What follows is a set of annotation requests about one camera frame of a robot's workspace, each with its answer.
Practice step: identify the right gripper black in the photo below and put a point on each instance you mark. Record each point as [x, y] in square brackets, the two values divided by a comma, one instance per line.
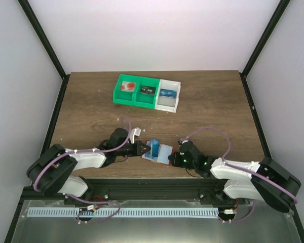
[175, 162]

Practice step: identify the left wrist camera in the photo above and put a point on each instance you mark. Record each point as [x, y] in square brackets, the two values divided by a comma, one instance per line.
[135, 132]

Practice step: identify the black card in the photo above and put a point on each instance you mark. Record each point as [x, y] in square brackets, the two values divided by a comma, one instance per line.
[147, 90]

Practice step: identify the green double bin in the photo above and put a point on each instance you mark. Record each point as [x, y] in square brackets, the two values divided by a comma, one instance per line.
[135, 98]

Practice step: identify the black aluminium frame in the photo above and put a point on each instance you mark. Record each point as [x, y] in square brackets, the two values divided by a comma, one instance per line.
[137, 188]

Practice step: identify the blue credit card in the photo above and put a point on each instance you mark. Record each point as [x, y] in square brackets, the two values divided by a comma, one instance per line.
[154, 147]

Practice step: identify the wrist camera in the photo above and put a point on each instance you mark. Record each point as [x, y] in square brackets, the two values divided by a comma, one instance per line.
[135, 132]
[182, 141]

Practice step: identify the red white card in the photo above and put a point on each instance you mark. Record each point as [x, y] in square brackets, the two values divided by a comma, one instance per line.
[128, 86]

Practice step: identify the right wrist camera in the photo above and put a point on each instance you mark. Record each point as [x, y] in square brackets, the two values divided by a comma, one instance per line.
[182, 141]

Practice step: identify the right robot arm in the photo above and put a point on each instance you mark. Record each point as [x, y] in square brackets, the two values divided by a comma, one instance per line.
[264, 180]

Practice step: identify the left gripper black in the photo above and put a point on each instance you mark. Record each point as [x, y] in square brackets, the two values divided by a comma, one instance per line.
[138, 152]

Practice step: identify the white bin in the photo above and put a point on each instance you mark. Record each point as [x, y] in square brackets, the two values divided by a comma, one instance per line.
[167, 97]

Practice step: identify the light blue slotted cable duct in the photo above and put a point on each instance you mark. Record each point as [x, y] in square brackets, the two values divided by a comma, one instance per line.
[125, 212]

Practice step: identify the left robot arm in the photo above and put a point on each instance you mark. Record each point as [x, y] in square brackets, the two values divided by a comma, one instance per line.
[52, 172]

